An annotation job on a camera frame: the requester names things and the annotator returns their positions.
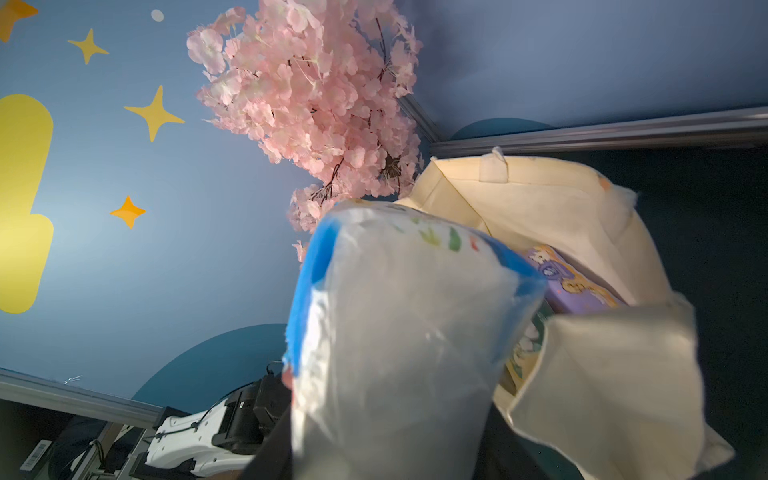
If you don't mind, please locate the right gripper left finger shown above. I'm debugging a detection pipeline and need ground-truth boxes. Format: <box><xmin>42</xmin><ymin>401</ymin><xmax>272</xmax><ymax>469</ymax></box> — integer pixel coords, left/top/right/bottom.
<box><xmin>239</xmin><ymin>408</ymin><xmax>293</xmax><ymax>480</ymax></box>

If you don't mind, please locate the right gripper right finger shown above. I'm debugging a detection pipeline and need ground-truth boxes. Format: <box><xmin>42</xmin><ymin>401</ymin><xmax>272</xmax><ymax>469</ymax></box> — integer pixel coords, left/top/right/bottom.
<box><xmin>473</xmin><ymin>407</ymin><xmax>548</xmax><ymax>480</ymax></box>

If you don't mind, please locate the cream canvas tote bag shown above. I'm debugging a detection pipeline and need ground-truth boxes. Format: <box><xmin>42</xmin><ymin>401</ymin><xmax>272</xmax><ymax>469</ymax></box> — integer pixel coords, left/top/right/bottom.
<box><xmin>404</xmin><ymin>150</ymin><xmax>735</xmax><ymax>479</ymax></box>

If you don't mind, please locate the blue orange tissue pack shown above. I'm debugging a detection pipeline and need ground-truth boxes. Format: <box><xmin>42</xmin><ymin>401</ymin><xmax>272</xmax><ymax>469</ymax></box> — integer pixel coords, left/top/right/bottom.
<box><xmin>284</xmin><ymin>201</ymin><xmax>547</xmax><ymax>479</ymax></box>

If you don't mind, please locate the purple tissue pack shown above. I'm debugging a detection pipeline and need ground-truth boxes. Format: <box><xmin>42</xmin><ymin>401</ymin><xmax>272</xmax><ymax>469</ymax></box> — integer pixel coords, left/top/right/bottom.
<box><xmin>524</xmin><ymin>245</ymin><xmax>625</xmax><ymax>315</ymax></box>

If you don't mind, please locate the white green elephant tissue pack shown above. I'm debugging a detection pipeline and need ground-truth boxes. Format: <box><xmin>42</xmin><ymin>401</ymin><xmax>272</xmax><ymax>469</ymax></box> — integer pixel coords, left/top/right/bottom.
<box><xmin>500</xmin><ymin>301</ymin><xmax>554</xmax><ymax>396</ymax></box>

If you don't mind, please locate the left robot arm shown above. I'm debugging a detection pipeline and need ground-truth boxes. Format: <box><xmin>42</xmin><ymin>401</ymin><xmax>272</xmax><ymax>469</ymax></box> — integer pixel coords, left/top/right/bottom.
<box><xmin>130</xmin><ymin>371</ymin><xmax>291</xmax><ymax>479</ymax></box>

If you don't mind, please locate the pink cherry blossom tree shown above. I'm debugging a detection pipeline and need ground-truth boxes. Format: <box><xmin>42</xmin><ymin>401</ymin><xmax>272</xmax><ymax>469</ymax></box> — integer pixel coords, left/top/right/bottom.
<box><xmin>186</xmin><ymin>0</ymin><xmax>423</xmax><ymax>234</ymax></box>

